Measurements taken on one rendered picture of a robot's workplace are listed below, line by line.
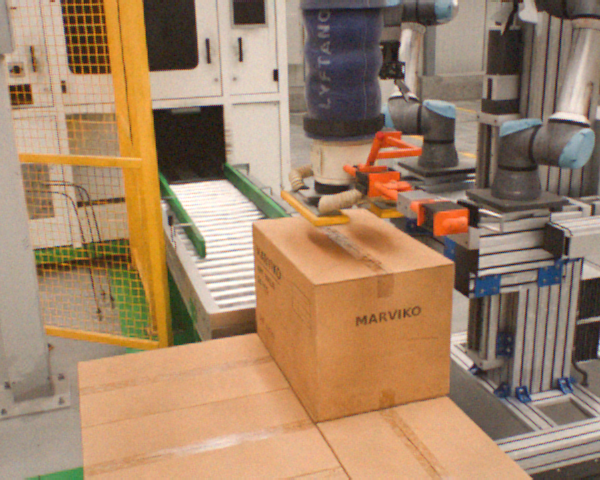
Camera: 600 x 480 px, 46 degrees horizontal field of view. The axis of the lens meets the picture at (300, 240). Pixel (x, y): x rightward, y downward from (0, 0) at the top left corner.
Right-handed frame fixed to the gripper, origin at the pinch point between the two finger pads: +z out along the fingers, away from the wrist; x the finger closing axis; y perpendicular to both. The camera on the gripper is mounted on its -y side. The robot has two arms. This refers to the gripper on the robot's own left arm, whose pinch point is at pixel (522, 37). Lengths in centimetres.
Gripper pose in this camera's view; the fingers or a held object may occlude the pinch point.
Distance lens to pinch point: 189.6
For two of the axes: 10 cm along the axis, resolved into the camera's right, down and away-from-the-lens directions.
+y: -9.5, 1.2, -2.9
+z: 0.3, 9.5, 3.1
